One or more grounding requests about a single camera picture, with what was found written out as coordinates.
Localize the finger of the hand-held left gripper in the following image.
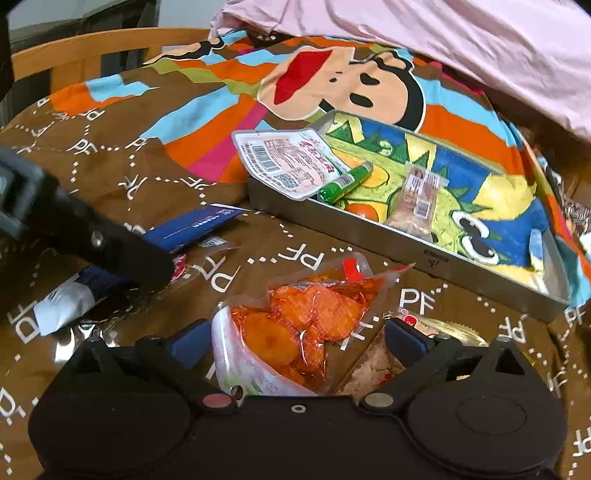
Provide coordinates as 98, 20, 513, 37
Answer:
44, 178, 175, 292

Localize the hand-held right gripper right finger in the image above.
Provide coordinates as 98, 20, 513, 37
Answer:
359, 318, 542, 415

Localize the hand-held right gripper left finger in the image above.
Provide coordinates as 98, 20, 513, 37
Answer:
55, 318, 237, 415

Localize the rice cracker packet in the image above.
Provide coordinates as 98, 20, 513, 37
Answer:
337, 309, 462, 398

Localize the yellow and gold snack packet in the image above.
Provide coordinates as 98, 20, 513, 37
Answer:
416, 316, 490, 348

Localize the blue and white snack packet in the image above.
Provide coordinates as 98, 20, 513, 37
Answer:
37, 205, 247, 337

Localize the clear bag of orange snacks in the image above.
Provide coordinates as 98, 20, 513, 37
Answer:
211, 251, 416, 398

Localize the tangerine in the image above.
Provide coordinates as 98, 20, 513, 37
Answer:
344, 203, 380, 223

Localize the metal tray with dinosaur print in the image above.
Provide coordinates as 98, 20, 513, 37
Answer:
247, 110, 571, 323

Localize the clear biscuit packet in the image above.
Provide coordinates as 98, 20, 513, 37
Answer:
383, 166, 451, 241

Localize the green tube snack packet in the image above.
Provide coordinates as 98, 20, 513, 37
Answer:
316, 161, 375, 204

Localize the white and pink snack packet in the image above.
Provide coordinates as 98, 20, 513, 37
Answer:
231, 129, 342, 201

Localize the brown cartoon monkey printed blanket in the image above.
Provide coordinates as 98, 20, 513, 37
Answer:
0, 28, 591, 480

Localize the pink bedsheet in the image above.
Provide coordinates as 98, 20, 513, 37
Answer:
208, 0, 591, 139

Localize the wooden bed rail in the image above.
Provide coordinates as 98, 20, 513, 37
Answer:
9, 28, 213, 93

